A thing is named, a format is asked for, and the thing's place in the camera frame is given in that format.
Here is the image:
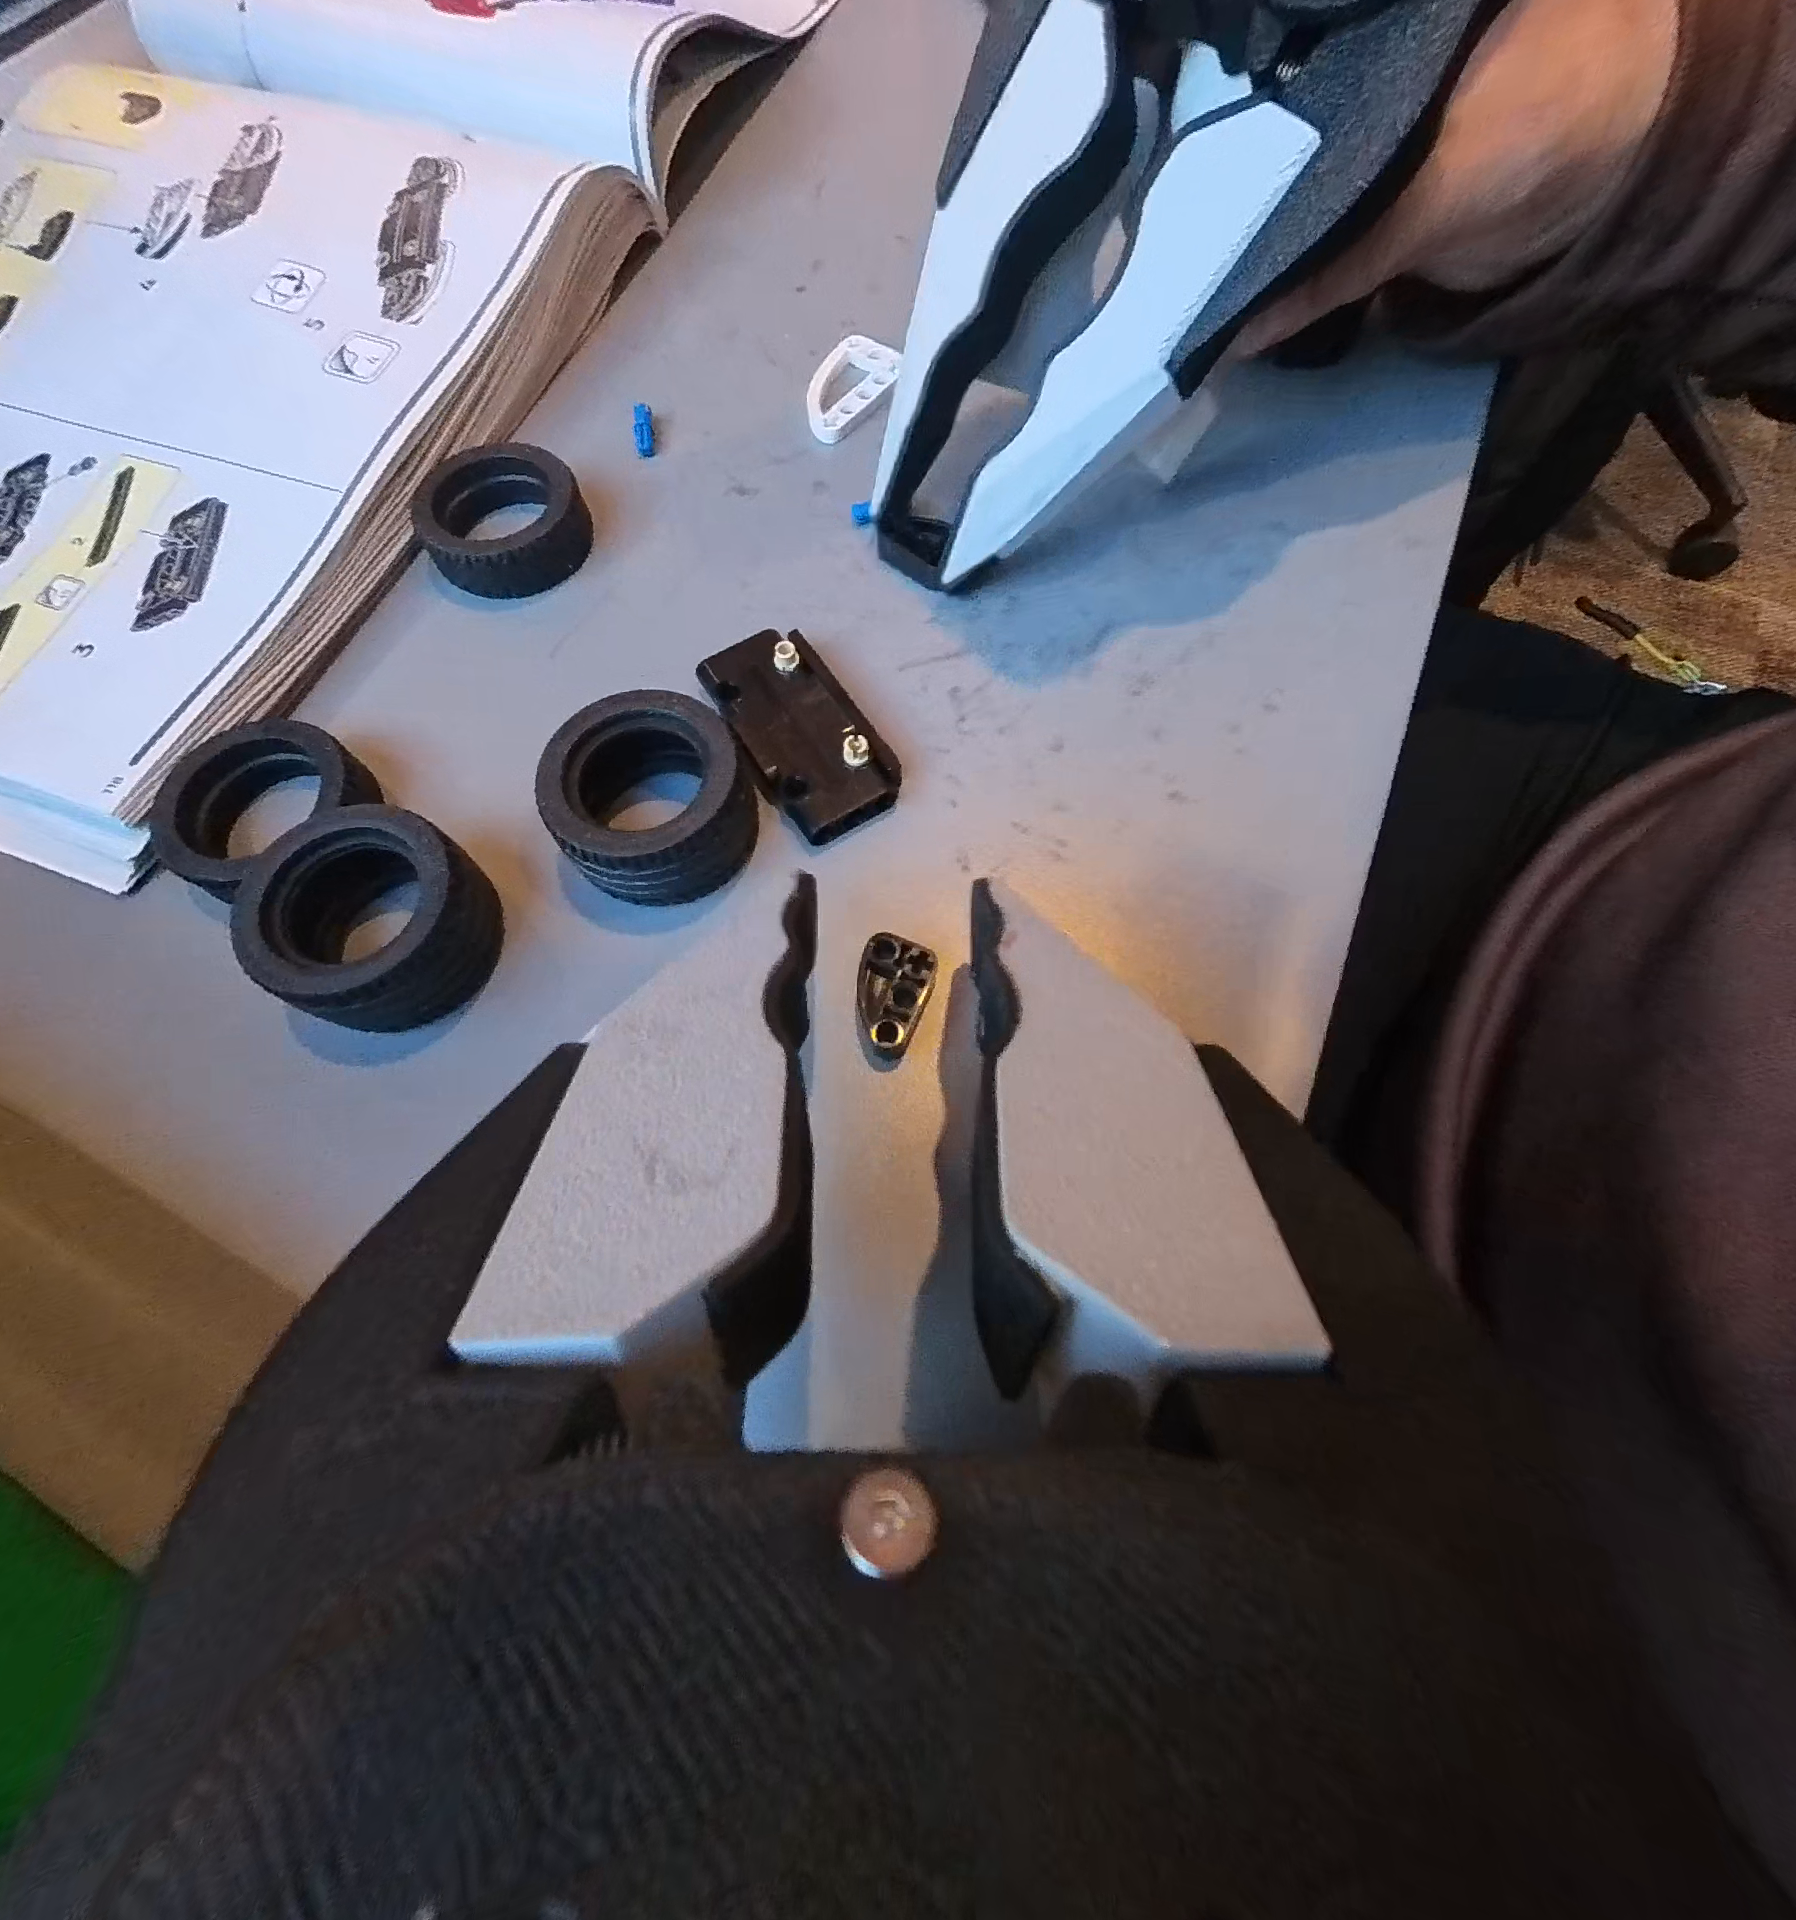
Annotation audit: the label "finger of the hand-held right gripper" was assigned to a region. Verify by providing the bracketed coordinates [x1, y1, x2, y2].
[935, 86, 1323, 595]
[867, 0, 1140, 571]

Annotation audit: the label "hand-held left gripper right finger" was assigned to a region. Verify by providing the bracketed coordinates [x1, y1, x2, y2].
[939, 877, 1337, 1400]

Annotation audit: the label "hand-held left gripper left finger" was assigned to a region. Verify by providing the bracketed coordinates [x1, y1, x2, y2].
[447, 870, 819, 1391]

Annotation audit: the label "white curved frame brick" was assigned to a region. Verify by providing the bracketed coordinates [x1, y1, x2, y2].
[804, 332, 908, 449]

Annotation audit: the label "black brick plate assembly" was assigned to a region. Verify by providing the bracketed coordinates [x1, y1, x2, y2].
[693, 627, 904, 851]

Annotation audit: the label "person's right forearm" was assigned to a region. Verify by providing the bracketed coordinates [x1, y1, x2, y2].
[1362, 0, 1796, 363]

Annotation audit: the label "grey desk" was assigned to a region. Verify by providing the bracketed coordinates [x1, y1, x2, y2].
[0, 0, 1500, 1579]

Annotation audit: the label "person's right hand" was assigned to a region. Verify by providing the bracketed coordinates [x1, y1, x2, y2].
[1240, 0, 1683, 360]

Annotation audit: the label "black toy tyre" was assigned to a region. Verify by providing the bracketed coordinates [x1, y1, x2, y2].
[232, 804, 508, 1034]
[412, 444, 595, 603]
[150, 720, 386, 902]
[534, 691, 759, 906]

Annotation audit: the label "person's black pants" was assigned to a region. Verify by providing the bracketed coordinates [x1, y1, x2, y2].
[1302, 600, 1796, 1143]

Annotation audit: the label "person's brown shirt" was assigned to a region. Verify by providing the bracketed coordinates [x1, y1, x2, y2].
[1414, 705, 1796, 1920]

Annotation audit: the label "black office chair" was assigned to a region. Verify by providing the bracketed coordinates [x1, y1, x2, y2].
[1647, 367, 1755, 581]

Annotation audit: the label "open instruction booklet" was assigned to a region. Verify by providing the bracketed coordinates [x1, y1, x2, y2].
[0, 0, 840, 898]

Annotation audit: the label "green plastic bin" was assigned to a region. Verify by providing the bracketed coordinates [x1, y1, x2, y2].
[0, 1424, 141, 1920]

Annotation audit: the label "yellow black cable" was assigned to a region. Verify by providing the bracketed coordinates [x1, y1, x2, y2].
[1571, 596, 1731, 697]

